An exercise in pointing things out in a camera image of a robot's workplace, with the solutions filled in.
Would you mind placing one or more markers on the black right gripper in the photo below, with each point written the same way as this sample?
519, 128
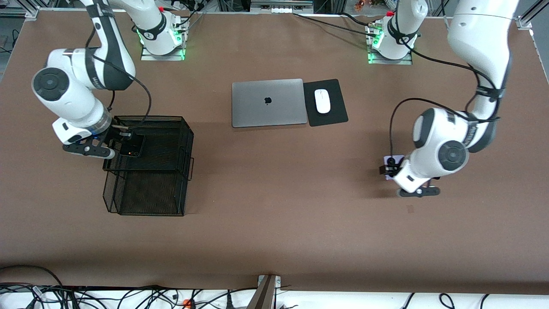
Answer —
116, 133

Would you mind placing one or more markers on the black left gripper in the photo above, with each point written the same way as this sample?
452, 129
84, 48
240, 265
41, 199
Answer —
393, 168

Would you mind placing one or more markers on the lilac flip phone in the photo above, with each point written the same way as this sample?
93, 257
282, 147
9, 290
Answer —
399, 159

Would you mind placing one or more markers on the small black flip phone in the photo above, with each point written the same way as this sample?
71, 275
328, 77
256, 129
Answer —
135, 150

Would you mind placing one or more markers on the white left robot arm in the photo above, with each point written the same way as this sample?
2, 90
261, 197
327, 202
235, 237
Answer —
480, 38

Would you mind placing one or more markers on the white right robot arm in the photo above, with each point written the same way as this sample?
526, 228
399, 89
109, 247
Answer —
73, 98

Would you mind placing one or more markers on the black mouse pad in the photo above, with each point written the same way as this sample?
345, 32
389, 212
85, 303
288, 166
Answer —
336, 116

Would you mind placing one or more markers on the white computer mouse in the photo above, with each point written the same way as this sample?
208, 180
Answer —
322, 103

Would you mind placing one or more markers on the silver closed laptop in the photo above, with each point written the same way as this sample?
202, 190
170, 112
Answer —
257, 111

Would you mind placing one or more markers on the grey power strip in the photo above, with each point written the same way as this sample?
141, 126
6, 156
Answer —
281, 8

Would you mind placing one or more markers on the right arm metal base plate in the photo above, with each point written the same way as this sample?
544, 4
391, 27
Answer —
148, 57

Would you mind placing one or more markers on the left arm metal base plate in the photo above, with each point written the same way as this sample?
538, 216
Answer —
373, 61

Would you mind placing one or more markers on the aluminium frame profile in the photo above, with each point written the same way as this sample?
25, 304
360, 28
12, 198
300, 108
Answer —
25, 12
524, 21

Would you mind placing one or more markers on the grey metal camera bracket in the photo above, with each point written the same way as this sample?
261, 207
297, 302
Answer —
263, 296

